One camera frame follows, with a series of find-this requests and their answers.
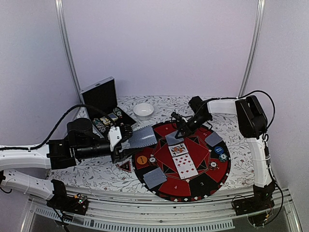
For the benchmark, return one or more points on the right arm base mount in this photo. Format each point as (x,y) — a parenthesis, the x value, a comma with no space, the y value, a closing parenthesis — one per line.
(261,203)

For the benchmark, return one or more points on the blue small blind button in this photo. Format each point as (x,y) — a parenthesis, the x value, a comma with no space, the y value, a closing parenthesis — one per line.
(219,150)

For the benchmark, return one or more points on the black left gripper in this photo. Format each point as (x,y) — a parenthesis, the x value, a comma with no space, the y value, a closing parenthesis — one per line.
(119,156)

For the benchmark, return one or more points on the green fifty poker chip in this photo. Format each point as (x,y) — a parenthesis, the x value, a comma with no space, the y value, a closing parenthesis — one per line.
(223,157)

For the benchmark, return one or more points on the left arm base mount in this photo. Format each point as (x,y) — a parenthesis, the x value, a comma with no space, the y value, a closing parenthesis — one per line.
(68,205)

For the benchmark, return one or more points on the short green chip row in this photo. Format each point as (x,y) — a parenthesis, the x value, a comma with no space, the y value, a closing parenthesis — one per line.
(117,112)

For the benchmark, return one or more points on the white ceramic bowl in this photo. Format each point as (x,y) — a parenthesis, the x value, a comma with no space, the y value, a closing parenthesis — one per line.
(143,111)

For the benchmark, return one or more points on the round red black poker mat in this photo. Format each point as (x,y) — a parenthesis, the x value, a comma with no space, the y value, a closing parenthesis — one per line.
(206,183)

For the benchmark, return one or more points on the orange black hundred chip stack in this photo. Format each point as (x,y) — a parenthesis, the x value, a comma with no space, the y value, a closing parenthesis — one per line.
(152,161)

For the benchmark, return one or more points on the face-down board card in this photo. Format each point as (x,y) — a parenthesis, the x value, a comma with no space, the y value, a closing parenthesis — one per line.
(171,140)

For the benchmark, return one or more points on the black triangular all-in button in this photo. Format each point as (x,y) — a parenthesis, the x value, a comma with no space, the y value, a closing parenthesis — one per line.
(125,166)

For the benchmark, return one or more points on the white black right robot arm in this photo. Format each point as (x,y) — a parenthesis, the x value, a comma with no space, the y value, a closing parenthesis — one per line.
(253,126)

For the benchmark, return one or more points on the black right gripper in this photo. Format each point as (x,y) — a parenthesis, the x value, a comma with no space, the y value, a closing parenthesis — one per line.
(187,129)

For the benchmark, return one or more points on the dealt blue playing card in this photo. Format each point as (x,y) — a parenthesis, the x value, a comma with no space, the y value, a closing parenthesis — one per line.
(154,178)

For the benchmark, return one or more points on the aluminium poker chip case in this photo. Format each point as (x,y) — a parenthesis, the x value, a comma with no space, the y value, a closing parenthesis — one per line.
(102,95)

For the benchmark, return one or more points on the nine of diamonds card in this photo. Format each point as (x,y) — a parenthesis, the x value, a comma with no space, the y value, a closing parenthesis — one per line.
(184,164)

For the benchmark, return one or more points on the orange big blind button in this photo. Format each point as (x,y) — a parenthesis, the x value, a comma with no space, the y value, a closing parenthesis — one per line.
(142,160)

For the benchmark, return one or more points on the left aluminium frame post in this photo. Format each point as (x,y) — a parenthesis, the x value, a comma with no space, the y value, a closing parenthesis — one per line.
(66,43)

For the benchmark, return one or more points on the face-up queen card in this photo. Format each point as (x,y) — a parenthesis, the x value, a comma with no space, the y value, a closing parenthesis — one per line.
(179,149)

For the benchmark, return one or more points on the right aluminium frame post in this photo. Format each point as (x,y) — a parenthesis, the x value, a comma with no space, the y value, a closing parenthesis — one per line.
(254,44)

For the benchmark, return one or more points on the three of diamonds card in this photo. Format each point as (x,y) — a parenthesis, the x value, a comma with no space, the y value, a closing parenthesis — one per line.
(185,174)

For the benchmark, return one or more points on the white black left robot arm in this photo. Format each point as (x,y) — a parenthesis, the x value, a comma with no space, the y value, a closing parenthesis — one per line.
(79,144)

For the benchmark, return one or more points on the aluminium frame post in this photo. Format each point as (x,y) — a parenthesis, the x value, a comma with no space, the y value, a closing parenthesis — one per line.
(254,44)
(66,43)

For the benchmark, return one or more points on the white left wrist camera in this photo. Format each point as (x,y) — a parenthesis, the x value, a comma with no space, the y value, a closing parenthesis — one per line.
(118,135)

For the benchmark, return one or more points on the row of poker chips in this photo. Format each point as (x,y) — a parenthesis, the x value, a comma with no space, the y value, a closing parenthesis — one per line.
(99,125)

